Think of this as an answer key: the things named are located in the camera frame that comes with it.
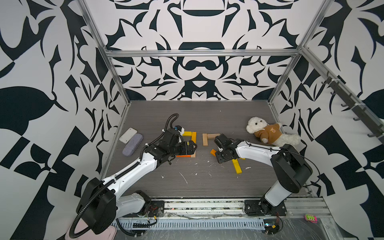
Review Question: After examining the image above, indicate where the grey hook rail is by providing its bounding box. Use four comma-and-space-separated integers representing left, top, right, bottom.
322, 71, 384, 145

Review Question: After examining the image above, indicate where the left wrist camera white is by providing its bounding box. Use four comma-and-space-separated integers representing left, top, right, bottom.
174, 125, 185, 135

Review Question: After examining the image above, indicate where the aluminium front rail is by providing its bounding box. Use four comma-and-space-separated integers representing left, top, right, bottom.
116, 197, 332, 218

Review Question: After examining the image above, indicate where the pink green small gadget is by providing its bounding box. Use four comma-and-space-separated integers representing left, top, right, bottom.
305, 214, 318, 223

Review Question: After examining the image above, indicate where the purple grey pouch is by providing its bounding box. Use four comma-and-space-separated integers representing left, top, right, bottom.
122, 133, 144, 157

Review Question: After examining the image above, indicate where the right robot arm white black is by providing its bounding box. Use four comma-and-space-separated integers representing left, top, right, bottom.
214, 134, 313, 214

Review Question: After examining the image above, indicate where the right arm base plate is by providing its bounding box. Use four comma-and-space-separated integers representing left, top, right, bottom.
244, 198, 287, 217

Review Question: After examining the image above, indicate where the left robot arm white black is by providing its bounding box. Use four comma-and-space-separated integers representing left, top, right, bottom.
69, 113, 198, 239

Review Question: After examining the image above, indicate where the green circuit board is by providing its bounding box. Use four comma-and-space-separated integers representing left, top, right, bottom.
263, 219, 281, 236

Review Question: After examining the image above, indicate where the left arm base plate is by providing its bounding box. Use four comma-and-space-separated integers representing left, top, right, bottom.
124, 200, 165, 218

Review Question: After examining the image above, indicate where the white small device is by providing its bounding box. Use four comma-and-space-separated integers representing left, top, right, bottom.
119, 128, 138, 144

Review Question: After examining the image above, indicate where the amber orange block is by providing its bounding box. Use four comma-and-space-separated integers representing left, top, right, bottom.
191, 132, 197, 144

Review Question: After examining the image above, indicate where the yellow block long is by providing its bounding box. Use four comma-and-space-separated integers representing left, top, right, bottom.
232, 159, 242, 174

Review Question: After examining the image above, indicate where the white teddy bear brown shirt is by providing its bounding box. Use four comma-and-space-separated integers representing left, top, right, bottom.
246, 117, 301, 153

